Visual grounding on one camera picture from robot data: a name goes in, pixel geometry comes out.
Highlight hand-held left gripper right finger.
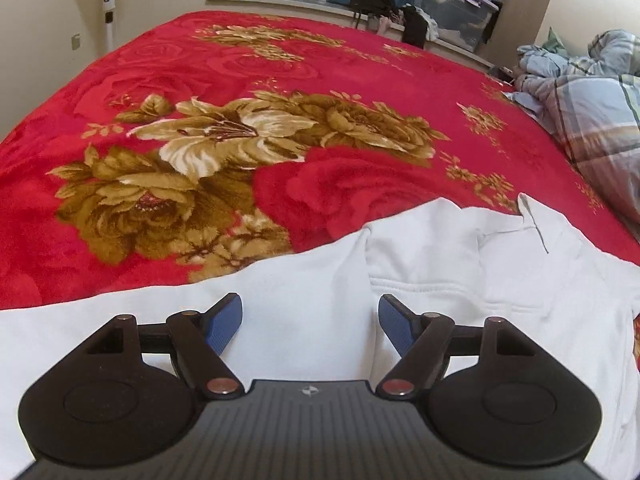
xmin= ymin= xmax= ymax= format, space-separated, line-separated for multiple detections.
xmin=375 ymin=293 xmax=537 ymax=401

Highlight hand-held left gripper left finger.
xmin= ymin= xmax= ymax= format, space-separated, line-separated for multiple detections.
xmin=84 ymin=293 xmax=246 ymax=401

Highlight white sweatshirt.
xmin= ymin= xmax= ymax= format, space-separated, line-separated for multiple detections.
xmin=0 ymin=194 xmax=640 ymax=480

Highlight dark hanging clothes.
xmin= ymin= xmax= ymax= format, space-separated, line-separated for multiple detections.
xmin=400 ymin=4 xmax=441 ymax=51

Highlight red floral blanket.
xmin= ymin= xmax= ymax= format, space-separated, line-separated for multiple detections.
xmin=0 ymin=10 xmax=640 ymax=367

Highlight plaid quilt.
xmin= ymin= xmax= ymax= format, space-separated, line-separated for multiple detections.
xmin=502 ymin=29 xmax=640 ymax=232

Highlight clear plastic storage bin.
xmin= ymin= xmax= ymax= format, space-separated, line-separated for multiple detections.
xmin=405 ymin=0 xmax=501 ymax=53

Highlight black bag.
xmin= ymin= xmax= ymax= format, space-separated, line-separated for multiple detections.
xmin=347 ymin=0 xmax=402 ymax=31

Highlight white standing fan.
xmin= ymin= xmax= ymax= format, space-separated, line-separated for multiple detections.
xmin=67 ymin=0 xmax=139 ymax=56

